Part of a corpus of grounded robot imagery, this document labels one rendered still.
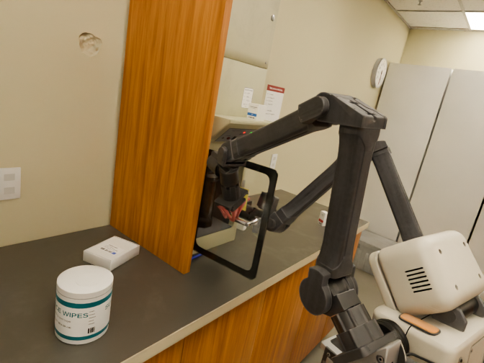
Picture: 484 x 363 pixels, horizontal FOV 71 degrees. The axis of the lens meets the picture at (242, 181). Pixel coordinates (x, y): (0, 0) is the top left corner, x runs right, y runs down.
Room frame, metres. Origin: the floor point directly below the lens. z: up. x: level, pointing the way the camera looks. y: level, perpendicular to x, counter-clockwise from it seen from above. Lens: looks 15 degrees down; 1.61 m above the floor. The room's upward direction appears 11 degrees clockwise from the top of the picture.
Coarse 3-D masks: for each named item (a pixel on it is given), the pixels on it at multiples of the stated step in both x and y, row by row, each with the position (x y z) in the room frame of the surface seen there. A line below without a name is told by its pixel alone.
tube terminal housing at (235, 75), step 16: (224, 64) 1.26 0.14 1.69; (240, 64) 1.33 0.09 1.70; (224, 80) 1.27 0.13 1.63; (240, 80) 1.34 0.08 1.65; (256, 80) 1.43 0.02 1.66; (224, 96) 1.28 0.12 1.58; (240, 96) 1.36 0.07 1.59; (256, 96) 1.44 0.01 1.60; (224, 112) 1.30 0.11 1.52; (240, 112) 1.37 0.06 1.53
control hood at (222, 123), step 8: (216, 120) 1.18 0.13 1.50; (224, 120) 1.16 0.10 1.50; (232, 120) 1.16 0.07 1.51; (240, 120) 1.20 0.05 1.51; (248, 120) 1.26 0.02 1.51; (256, 120) 1.33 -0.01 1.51; (264, 120) 1.41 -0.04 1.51; (216, 128) 1.18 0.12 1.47; (224, 128) 1.17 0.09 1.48; (240, 128) 1.23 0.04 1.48; (248, 128) 1.27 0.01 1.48; (256, 128) 1.31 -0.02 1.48; (216, 136) 1.20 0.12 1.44
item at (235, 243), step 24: (240, 168) 1.12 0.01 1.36; (264, 168) 1.08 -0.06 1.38; (216, 192) 1.17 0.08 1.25; (264, 192) 1.07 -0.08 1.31; (216, 216) 1.16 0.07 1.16; (240, 216) 1.11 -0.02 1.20; (264, 216) 1.06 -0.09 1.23; (216, 240) 1.15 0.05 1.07; (240, 240) 1.10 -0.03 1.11; (240, 264) 1.09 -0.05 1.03
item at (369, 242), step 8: (368, 232) 3.71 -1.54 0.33; (360, 240) 3.40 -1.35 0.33; (368, 240) 3.46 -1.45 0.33; (376, 240) 3.50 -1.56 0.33; (384, 240) 3.55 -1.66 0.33; (392, 240) 3.59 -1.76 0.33; (360, 248) 3.41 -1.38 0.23; (368, 248) 3.36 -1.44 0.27; (376, 248) 3.30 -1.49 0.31; (360, 256) 3.40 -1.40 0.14; (368, 256) 3.35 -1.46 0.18; (360, 264) 3.40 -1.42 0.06; (368, 264) 3.35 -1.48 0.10; (368, 272) 3.34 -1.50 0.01
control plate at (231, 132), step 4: (232, 128) 1.20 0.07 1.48; (236, 128) 1.22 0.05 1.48; (228, 132) 1.21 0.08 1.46; (232, 132) 1.23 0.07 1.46; (236, 132) 1.24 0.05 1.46; (240, 132) 1.26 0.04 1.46; (248, 132) 1.30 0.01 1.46; (220, 136) 1.21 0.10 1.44; (224, 136) 1.23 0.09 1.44; (228, 136) 1.24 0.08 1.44; (232, 136) 1.26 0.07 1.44; (240, 136) 1.30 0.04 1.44; (216, 140) 1.23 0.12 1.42; (220, 140) 1.24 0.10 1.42; (224, 140) 1.26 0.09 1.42
